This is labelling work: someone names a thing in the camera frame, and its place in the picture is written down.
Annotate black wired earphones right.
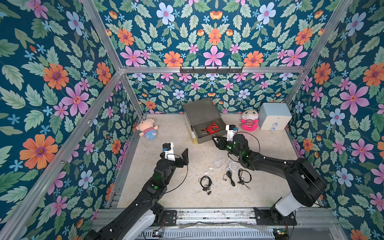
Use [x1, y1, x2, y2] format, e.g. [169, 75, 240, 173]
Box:
[238, 169, 252, 190]

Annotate pink white plush toy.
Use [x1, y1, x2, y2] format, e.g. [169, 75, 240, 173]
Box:
[241, 109, 259, 132]

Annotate white wired earphones middle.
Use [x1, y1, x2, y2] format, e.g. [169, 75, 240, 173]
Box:
[227, 161, 241, 173]

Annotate white blue mini drawer cabinet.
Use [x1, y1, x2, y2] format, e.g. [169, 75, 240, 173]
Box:
[259, 103, 292, 132]

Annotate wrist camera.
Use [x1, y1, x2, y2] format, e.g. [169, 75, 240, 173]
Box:
[162, 142, 176, 161]
[226, 125, 238, 142]

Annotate three-tier colored drawer cabinet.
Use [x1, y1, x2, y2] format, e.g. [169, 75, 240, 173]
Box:
[184, 99, 222, 144]

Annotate white wired earphones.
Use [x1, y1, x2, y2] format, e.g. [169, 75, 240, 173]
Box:
[227, 161, 241, 173]
[205, 159, 224, 175]

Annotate black wired earphones left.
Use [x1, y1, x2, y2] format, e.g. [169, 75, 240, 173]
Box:
[199, 176, 213, 195]

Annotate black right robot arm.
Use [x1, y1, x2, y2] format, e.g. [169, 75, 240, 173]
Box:
[212, 134, 326, 221]

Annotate black wired earphones middle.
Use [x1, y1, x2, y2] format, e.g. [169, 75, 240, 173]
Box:
[222, 170, 236, 187]

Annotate black wired earphones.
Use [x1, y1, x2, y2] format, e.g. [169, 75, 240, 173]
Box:
[222, 170, 236, 187]
[238, 169, 252, 190]
[199, 176, 213, 195]

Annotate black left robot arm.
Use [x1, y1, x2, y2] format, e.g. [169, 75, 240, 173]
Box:
[85, 149, 189, 240]

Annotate pink pig plush toy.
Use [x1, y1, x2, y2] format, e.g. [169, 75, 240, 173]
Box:
[136, 119, 159, 140]

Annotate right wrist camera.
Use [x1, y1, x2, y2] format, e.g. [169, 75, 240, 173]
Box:
[226, 125, 238, 142]

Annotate red wired earphones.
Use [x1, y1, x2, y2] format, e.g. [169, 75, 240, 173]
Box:
[205, 122, 219, 134]
[202, 126, 217, 135]

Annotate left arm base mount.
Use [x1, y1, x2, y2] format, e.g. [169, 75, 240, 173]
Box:
[151, 203, 178, 227]

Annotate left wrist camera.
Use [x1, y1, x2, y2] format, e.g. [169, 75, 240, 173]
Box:
[162, 142, 176, 161]

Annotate white wired earphones left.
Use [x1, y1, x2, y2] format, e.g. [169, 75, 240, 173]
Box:
[205, 159, 224, 175]

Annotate black hook rail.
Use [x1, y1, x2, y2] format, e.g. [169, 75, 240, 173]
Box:
[179, 67, 243, 75]

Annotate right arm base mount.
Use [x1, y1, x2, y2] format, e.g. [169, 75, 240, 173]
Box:
[254, 206, 297, 226]

